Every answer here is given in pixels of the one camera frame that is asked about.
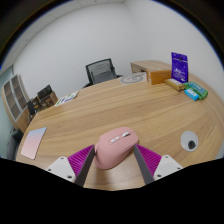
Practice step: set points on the orange cardboard box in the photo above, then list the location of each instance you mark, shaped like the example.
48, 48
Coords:
159, 77

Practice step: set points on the black mesh office chair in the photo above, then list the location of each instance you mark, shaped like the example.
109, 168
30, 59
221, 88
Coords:
101, 72

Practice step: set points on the green box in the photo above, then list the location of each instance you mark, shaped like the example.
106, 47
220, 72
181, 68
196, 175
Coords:
197, 90

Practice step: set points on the purple packet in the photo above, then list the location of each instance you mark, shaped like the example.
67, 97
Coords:
179, 66

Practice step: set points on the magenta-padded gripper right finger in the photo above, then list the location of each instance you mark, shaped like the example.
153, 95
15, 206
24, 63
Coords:
149, 160

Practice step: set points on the pink computer mouse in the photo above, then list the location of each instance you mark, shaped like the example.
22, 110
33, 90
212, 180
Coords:
115, 148

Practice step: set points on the white sheet with grey print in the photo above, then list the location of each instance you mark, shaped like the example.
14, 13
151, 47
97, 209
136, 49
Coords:
133, 78

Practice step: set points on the wide brown cardboard box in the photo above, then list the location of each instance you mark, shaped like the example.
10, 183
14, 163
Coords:
48, 101

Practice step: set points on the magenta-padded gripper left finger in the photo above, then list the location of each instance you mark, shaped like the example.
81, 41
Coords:
79, 161

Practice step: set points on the wooden shelf cabinet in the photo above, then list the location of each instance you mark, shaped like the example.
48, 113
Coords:
14, 100

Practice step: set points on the pink and blue mouse pad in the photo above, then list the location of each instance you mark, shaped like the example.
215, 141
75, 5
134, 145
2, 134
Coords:
33, 142

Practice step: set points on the black cardboard box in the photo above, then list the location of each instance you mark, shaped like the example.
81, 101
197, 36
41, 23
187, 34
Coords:
44, 91

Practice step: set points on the wooden side desk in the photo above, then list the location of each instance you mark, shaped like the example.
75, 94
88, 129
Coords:
151, 64

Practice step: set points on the small blue box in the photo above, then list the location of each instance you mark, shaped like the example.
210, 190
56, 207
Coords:
191, 94

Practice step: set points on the tan flat box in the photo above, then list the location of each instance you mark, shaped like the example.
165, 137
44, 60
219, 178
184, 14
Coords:
174, 84

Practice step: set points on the leaflet with green blue print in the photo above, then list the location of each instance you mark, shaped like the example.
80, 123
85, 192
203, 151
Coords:
66, 98

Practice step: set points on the black leather sofa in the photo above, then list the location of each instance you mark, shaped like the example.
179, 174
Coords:
13, 143

